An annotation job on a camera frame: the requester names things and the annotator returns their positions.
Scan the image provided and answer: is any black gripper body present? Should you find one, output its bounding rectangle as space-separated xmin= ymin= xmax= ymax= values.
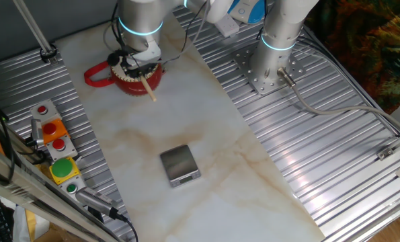
xmin=127 ymin=63 xmax=153 ymax=73

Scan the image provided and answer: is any wooden drumstick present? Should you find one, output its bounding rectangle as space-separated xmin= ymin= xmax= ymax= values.
xmin=138 ymin=75 xmax=157 ymax=103

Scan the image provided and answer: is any red drum with white head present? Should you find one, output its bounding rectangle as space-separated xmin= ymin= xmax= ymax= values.
xmin=110 ymin=62 xmax=163 ymax=97

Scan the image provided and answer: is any black foam microphone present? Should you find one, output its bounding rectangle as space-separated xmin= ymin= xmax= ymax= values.
xmin=107 ymin=52 xmax=120 ymax=67

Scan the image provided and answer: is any black pole clamp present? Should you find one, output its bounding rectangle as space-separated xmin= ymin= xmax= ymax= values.
xmin=40 ymin=43 xmax=58 ymax=64

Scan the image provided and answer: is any white power strip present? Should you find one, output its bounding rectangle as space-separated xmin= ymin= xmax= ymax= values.
xmin=214 ymin=13 xmax=240 ymax=38

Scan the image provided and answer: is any silver digital kitchen scale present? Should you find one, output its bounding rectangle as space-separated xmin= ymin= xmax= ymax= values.
xmin=159 ymin=144 xmax=202 ymax=188

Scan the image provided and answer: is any grey box red button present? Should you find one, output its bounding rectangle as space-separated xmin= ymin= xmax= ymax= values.
xmin=30 ymin=99 xmax=62 ymax=122
xmin=46 ymin=136 xmax=79 ymax=162

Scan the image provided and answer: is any orange box red button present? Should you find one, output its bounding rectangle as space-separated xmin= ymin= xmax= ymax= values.
xmin=40 ymin=117 xmax=70 ymax=146

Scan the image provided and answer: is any metal support pole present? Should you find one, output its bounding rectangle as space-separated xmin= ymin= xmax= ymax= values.
xmin=13 ymin=0 xmax=58 ymax=65

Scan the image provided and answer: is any yellow box green mushroom button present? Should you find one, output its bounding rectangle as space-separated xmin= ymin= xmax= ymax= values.
xmin=48 ymin=157 xmax=81 ymax=186

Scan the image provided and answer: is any blue and white device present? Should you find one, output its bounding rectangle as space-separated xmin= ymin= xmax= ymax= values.
xmin=227 ymin=0 xmax=267 ymax=25

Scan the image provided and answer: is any grey box small green button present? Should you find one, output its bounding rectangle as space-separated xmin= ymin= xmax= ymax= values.
xmin=58 ymin=175 xmax=86 ymax=202

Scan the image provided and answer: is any white and yellow bag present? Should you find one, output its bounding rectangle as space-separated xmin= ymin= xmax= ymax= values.
xmin=13 ymin=204 xmax=51 ymax=242

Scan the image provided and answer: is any colourful patterned cloth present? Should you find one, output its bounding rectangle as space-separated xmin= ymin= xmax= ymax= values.
xmin=300 ymin=0 xmax=400 ymax=115

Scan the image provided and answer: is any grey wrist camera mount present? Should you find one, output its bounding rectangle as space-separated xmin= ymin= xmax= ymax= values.
xmin=127 ymin=42 xmax=162 ymax=70

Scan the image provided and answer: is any silver depth camera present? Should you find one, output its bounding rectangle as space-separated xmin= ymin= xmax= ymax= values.
xmin=30 ymin=118 xmax=45 ymax=147
xmin=75 ymin=186 xmax=120 ymax=219

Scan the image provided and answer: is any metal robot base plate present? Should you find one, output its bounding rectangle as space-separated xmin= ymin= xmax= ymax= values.
xmin=233 ymin=43 xmax=307 ymax=95

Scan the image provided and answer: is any black camera cable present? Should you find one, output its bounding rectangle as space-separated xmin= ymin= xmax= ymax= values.
xmin=115 ymin=213 xmax=139 ymax=242

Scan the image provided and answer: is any aluminium frame bar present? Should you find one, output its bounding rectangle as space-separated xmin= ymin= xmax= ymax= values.
xmin=0 ymin=139 xmax=123 ymax=242

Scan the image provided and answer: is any thick grey robot cable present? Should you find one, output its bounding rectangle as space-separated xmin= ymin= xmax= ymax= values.
xmin=276 ymin=67 xmax=400 ymax=135

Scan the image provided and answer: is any metal corner bracket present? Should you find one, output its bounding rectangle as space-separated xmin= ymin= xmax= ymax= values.
xmin=376 ymin=129 xmax=400 ymax=161

